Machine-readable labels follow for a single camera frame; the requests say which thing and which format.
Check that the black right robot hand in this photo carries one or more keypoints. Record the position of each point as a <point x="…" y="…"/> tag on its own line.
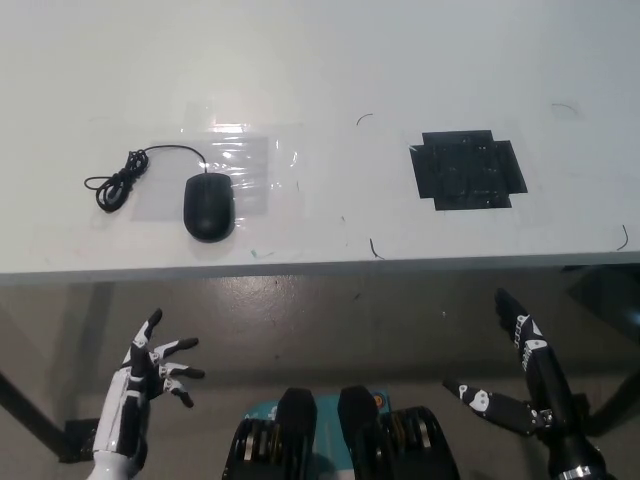
<point x="542" y="380"/>

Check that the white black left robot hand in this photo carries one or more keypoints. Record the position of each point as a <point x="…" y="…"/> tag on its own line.
<point x="127" y="385"/>

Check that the black computer mouse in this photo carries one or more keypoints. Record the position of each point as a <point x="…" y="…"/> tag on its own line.
<point x="209" y="207"/>

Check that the black table leg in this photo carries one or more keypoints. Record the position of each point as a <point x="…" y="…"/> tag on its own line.
<point x="30" y="402"/>
<point x="617" y="402"/>

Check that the transparent plastic tape sheet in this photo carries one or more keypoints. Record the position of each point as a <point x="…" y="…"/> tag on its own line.
<point x="250" y="170"/>

